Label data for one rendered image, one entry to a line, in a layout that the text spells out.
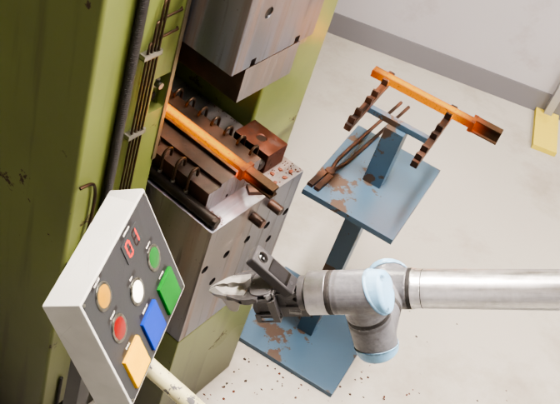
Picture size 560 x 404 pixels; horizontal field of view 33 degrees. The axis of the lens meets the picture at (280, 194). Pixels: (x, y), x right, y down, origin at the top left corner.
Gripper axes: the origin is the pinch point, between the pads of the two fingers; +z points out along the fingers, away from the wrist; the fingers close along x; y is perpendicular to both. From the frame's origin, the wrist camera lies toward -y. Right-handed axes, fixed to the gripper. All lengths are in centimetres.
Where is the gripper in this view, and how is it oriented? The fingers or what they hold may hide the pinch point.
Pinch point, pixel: (214, 286)
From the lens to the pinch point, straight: 198.3
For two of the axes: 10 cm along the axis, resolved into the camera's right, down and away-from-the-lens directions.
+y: 2.5, 7.8, 5.8
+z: -9.4, 0.5, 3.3
